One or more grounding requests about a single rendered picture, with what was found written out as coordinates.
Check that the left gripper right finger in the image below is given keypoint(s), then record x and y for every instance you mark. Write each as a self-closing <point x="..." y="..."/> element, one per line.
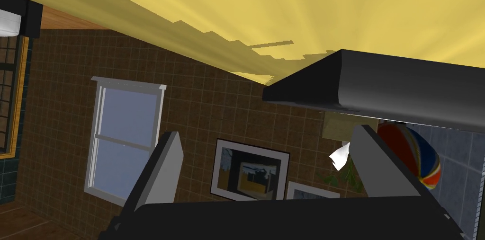
<point x="379" y="172"/>

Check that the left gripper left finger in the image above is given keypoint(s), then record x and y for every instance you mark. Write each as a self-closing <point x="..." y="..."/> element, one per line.
<point x="163" y="173"/>

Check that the green plant with white pot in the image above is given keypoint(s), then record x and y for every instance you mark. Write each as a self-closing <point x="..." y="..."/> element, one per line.
<point x="341" y="164"/>

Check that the red blue striped ball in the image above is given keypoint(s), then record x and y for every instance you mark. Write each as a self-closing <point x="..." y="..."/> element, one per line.
<point x="418" y="156"/>

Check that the white framed window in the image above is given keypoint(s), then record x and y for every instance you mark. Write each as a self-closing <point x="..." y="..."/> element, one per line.
<point x="123" y="137"/>

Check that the small white framed picture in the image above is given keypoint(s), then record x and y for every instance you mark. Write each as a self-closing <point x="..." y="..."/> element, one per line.
<point x="308" y="191"/>

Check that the white framed dark picture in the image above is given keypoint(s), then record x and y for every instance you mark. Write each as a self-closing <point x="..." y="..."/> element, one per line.
<point x="250" y="172"/>

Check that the black range hood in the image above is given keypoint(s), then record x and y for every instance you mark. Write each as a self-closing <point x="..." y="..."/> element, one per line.
<point x="379" y="83"/>

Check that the wooden framed window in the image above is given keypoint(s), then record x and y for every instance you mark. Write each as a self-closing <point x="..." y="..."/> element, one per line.
<point x="8" y="92"/>

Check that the black and white box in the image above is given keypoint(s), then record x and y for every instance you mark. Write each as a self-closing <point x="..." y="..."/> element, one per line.
<point x="15" y="14"/>

